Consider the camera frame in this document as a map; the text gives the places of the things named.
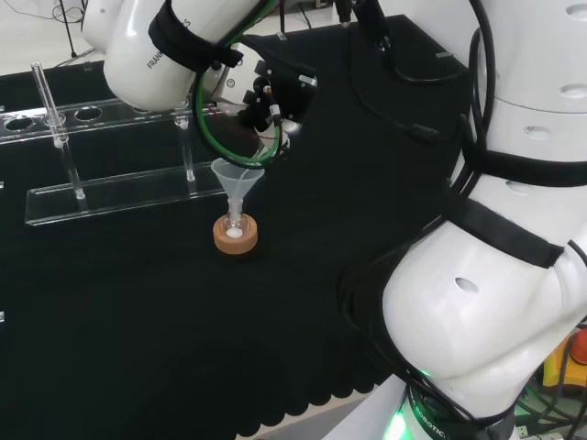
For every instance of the clear acrylic funnel stand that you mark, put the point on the clear acrylic funnel stand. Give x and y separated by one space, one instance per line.
114 190

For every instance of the small round-bottom glass flask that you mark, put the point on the small round-bottom glass flask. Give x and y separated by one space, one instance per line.
235 229

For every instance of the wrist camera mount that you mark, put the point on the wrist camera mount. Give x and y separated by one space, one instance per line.
293 91

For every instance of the black tripod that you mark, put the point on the black tripod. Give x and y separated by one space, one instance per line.
69 27

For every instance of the yellow stop button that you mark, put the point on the yellow stop button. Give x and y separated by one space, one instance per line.
568 357

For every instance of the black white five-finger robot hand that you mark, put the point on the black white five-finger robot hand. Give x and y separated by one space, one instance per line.
289 127

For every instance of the clear plastic funnel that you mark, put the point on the clear plastic funnel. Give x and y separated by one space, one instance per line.
236 181

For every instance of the black bench cloth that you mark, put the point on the black bench cloth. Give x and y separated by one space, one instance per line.
137 321

